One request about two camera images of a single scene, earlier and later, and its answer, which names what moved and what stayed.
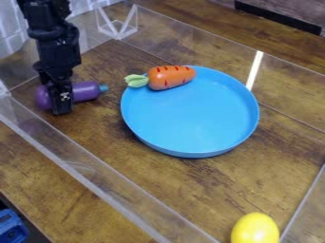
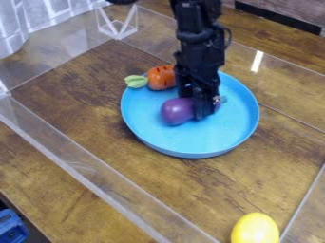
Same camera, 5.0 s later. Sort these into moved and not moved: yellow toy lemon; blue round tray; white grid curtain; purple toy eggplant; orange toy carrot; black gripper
Moved: purple toy eggplant; black gripper
Not moved: yellow toy lemon; blue round tray; orange toy carrot; white grid curtain
